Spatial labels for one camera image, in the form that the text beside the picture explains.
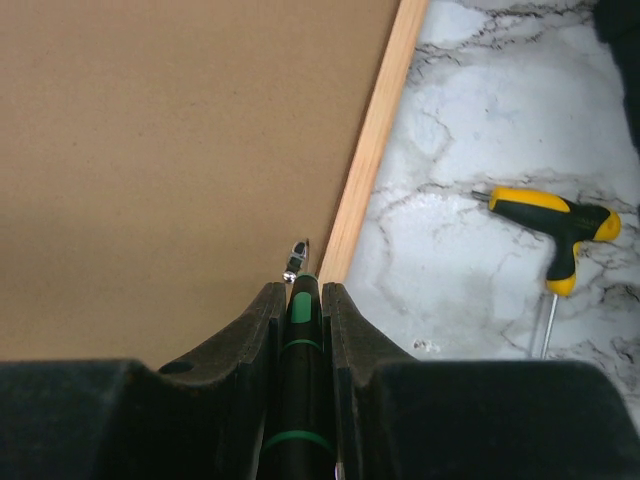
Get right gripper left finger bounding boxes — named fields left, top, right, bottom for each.
left=1, top=283, right=286, bottom=479

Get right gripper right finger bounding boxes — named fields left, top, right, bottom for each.
left=322, top=283, right=639, bottom=479

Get green black precision screwdriver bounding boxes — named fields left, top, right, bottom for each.
left=257, top=274, right=336, bottom=479

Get red wooden photo frame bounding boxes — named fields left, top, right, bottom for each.
left=1, top=1, right=426, bottom=367

